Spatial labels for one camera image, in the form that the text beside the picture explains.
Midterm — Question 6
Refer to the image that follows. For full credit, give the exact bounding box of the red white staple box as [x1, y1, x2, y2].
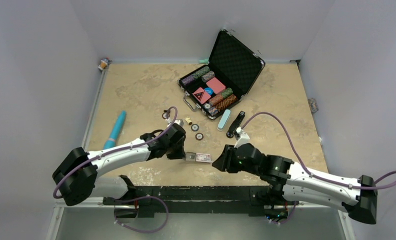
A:
[184, 152, 212, 164]

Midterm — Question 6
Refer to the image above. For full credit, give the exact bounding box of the black stapler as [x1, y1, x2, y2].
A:
[226, 111, 245, 139]

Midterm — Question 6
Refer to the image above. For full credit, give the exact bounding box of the light blue stapler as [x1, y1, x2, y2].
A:
[217, 109, 231, 131]

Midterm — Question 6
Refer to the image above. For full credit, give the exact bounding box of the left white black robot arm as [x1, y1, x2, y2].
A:
[52, 123, 186, 206]

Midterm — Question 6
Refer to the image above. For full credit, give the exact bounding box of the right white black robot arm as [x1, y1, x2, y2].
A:
[212, 143, 377, 225]

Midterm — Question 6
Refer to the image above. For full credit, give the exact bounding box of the blue poker chip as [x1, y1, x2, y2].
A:
[191, 123, 200, 132]

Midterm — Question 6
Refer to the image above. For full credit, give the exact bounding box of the cream chess piece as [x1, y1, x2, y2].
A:
[185, 117, 193, 126]

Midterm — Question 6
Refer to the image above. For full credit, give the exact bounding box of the brown poker chip middle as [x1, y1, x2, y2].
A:
[195, 132, 204, 141]

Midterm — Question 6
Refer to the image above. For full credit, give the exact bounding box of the brown poker chip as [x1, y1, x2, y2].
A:
[195, 132, 204, 141]
[162, 112, 170, 120]

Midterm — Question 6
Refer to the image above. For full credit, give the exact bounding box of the brown poker chip left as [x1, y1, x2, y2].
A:
[162, 112, 170, 120]

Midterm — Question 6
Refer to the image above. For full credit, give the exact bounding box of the light blue marker tube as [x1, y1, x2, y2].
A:
[103, 110, 126, 150]

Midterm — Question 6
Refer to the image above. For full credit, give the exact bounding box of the pink card deck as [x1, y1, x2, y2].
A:
[206, 77, 226, 94]

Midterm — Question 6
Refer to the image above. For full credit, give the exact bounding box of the black poker chip case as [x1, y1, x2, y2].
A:
[177, 29, 265, 120]

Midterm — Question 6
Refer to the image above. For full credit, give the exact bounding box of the small orange bottle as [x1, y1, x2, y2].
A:
[98, 57, 111, 71]

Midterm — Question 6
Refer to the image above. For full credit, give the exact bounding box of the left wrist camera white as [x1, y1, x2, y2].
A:
[174, 119, 184, 127]

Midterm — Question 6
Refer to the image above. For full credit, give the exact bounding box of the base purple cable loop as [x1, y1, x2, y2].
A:
[113, 196, 170, 234]

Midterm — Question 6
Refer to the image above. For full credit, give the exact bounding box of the chip stack by wall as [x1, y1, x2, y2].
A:
[307, 98, 319, 114]

